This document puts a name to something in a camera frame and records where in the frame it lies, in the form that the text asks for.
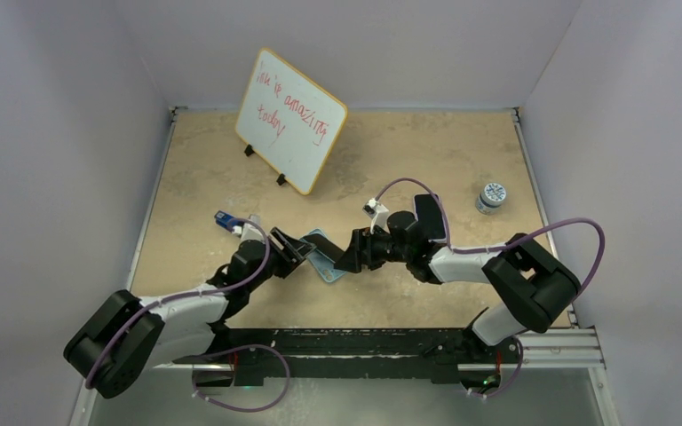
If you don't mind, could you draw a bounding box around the yellow framed whiteboard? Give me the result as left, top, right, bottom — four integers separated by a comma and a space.
235, 48, 348, 195

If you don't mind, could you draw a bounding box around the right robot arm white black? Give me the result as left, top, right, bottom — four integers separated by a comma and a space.
334, 211, 582, 361

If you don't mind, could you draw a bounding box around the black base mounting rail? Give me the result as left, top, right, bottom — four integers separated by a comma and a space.
176, 327, 521, 389

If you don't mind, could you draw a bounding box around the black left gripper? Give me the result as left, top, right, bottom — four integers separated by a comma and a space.
246, 228, 314, 293

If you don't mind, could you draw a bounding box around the black smartphone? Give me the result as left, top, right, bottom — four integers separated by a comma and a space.
303, 233, 345, 264

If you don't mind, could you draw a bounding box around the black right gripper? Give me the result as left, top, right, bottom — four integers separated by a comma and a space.
336, 225, 411, 272

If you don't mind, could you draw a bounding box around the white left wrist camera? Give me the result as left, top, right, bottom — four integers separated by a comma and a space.
229, 214, 265, 241

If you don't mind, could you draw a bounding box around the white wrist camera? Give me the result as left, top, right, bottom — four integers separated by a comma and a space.
362, 198, 390, 234
229, 214, 265, 241

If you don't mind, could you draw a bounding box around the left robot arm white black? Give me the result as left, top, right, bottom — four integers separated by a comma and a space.
63, 223, 316, 398

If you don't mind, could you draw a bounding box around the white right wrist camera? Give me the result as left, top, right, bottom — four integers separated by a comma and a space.
362, 198, 390, 234

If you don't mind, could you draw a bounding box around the light blue phone case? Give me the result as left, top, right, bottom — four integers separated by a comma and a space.
301, 228, 346, 283

